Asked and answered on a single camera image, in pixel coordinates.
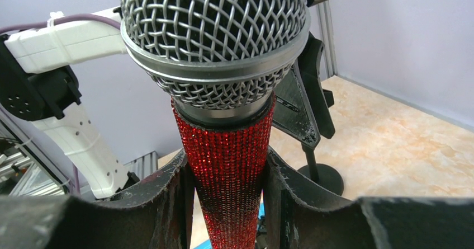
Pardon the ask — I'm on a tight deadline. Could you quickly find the round base mic stand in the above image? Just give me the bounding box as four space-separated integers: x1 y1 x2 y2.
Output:
273 34 344 195

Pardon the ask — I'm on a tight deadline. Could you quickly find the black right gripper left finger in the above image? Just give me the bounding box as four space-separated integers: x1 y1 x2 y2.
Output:
1 151 195 248

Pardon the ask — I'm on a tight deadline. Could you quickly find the blue microphone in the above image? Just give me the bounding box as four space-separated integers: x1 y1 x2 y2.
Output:
195 203 268 248

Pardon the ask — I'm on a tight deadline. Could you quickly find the red glitter microphone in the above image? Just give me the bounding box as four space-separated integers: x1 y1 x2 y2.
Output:
121 0 310 235

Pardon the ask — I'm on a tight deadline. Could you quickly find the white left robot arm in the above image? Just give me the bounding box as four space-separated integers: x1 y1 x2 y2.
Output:
1 0 327 199

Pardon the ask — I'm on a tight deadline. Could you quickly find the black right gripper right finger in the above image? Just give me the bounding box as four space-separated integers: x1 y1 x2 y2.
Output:
263 149 473 248

